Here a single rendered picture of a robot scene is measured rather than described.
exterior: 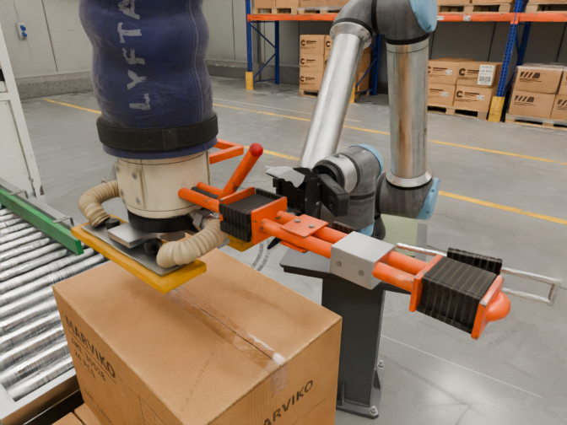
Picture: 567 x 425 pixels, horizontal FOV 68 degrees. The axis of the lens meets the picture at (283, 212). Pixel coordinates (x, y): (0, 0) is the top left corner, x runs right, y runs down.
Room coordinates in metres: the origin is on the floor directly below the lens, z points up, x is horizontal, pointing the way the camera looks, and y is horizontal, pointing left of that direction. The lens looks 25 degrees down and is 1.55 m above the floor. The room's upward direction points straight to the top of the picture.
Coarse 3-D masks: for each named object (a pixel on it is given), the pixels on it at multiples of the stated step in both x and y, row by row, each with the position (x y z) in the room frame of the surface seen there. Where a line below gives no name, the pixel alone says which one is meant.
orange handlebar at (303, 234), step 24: (216, 144) 1.09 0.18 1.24; (240, 144) 1.05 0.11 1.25; (192, 192) 0.73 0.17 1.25; (216, 192) 0.74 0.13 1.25; (288, 216) 0.63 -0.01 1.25; (288, 240) 0.57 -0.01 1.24; (312, 240) 0.54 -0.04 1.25; (336, 240) 0.56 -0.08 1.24; (384, 264) 0.48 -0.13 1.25; (408, 264) 0.49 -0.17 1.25; (408, 288) 0.44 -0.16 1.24; (504, 312) 0.39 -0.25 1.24
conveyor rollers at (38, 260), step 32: (0, 224) 2.00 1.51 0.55; (32, 224) 2.03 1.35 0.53; (0, 256) 1.68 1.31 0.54; (32, 256) 1.69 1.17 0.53; (64, 256) 1.71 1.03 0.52; (96, 256) 1.67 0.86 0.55; (0, 288) 1.43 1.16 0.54; (32, 288) 1.44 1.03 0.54; (0, 320) 1.26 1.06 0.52; (32, 320) 1.26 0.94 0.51; (0, 352) 1.10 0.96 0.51; (32, 352) 1.09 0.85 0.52; (64, 352) 1.08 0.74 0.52; (32, 384) 0.93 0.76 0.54
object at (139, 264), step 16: (80, 224) 0.83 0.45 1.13; (112, 224) 0.78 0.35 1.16; (96, 240) 0.76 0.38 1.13; (112, 240) 0.75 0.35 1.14; (160, 240) 0.76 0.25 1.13; (112, 256) 0.70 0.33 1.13; (128, 256) 0.69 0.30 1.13; (144, 256) 0.69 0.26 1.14; (144, 272) 0.64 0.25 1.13; (160, 272) 0.63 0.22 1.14; (176, 272) 0.64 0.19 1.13; (192, 272) 0.65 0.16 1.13; (160, 288) 0.60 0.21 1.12
